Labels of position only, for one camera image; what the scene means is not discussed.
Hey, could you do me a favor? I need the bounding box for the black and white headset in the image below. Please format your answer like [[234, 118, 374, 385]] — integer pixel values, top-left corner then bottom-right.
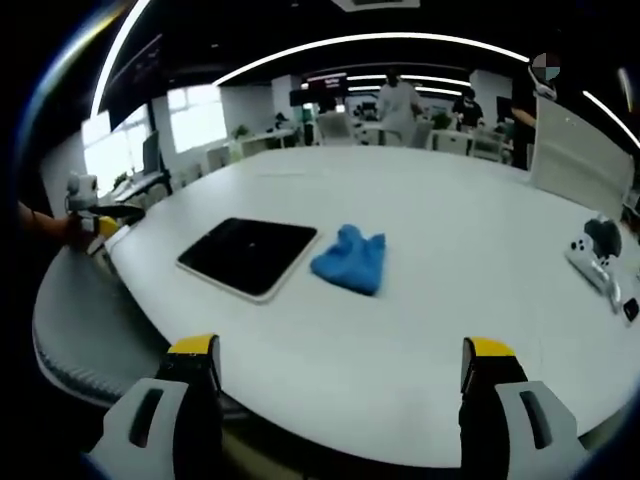
[[583, 213, 624, 261]]

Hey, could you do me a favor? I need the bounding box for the blue cleaning cloth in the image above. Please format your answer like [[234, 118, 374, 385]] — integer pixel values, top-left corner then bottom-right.
[[309, 223, 388, 297]]

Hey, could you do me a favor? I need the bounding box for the computer monitor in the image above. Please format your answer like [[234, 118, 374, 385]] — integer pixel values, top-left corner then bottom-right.
[[141, 130, 162, 175]]

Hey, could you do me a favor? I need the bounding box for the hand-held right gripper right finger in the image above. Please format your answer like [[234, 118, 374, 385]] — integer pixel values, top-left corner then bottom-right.
[[458, 335, 594, 480]]

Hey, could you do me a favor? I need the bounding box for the white game controller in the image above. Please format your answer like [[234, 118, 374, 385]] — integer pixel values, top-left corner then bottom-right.
[[564, 237, 632, 314]]

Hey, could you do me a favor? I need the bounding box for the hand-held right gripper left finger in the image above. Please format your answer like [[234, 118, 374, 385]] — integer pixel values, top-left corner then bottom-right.
[[82, 333, 224, 480]]

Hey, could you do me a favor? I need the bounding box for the person's left hand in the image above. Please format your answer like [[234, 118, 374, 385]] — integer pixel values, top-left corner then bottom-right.
[[63, 213, 101, 252]]

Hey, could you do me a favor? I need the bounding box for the grey mesh chair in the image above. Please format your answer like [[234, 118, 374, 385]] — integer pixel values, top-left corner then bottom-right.
[[31, 243, 174, 407]]

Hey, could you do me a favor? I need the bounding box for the black tablet with white rim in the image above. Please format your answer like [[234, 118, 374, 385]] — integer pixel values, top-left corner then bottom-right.
[[175, 216, 320, 305]]

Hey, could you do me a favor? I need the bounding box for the white chair back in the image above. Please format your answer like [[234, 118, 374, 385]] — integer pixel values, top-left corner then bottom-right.
[[528, 93, 636, 221]]

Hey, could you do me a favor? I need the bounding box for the red lit sign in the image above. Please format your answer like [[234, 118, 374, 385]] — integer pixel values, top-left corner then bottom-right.
[[306, 73, 349, 92]]

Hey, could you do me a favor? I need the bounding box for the curved ceiling light strip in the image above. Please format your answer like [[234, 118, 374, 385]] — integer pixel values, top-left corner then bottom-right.
[[581, 89, 640, 151], [213, 31, 531, 87], [88, 0, 152, 119]]

